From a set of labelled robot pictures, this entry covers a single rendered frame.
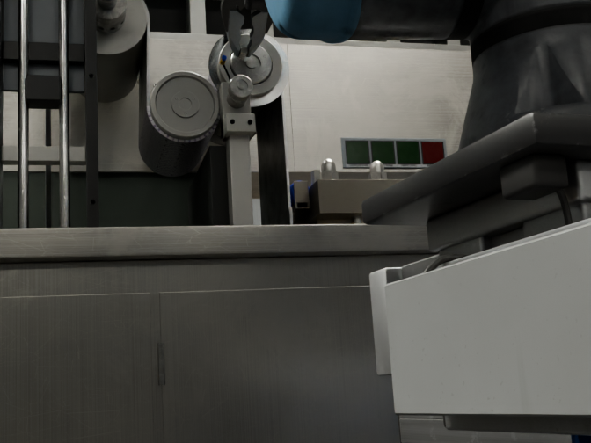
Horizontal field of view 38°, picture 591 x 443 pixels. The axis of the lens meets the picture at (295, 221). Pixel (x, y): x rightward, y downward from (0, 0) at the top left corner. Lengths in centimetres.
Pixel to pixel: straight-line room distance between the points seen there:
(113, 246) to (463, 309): 79
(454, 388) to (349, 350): 80
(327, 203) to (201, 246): 38
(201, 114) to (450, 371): 114
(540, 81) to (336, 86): 137
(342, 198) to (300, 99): 48
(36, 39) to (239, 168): 38
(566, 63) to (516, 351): 27
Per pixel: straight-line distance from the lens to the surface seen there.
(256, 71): 153
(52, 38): 142
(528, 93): 58
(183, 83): 152
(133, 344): 114
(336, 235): 118
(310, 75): 193
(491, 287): 37
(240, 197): 142
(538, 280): 35
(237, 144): 144
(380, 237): 120
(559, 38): 60
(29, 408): 114
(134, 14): 156
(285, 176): 152
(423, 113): 199
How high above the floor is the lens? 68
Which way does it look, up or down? 11 degrees up
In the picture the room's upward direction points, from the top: 4 degrees counter-clockwise
